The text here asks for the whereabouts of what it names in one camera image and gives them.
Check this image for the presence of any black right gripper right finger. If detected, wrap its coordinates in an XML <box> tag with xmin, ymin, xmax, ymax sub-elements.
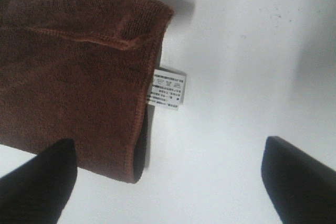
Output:
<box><xmin>261</xmin><ymin>136</ymin><xmax>335</xmax><ymax>223</ymax></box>

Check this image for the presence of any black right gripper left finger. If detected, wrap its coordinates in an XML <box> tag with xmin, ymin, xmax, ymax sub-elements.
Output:
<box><xmin>1</xmin><ymin>138</ymin><xmax>77</xmax><ymax>223</ymax></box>

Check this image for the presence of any brown microfibre towel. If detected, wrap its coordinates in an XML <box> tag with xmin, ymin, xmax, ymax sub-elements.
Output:
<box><xmin>1</xmin><ymin>0</ymin><xmax>174</xmax><ymax>183</ymax></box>

